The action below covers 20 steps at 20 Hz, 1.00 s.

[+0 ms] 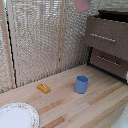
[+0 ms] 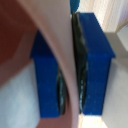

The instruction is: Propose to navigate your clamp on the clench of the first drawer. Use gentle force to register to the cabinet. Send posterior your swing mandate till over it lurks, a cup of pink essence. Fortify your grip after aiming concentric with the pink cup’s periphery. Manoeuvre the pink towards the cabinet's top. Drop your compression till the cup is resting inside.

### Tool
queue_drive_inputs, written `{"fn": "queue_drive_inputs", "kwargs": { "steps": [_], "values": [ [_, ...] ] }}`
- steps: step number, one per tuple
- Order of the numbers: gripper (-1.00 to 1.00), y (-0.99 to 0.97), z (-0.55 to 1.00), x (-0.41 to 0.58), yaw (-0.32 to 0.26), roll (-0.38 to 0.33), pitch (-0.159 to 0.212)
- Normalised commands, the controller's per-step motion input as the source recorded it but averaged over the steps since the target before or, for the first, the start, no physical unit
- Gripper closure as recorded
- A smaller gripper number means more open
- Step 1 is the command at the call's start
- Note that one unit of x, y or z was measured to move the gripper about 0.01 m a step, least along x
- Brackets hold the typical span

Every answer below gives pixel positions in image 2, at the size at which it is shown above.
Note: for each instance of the pink mug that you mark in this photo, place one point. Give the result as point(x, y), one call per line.
point(50, 30)

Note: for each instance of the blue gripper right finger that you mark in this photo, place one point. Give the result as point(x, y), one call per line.
point(95, 63)

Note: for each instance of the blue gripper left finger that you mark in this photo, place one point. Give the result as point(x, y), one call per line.
point(48, 83)

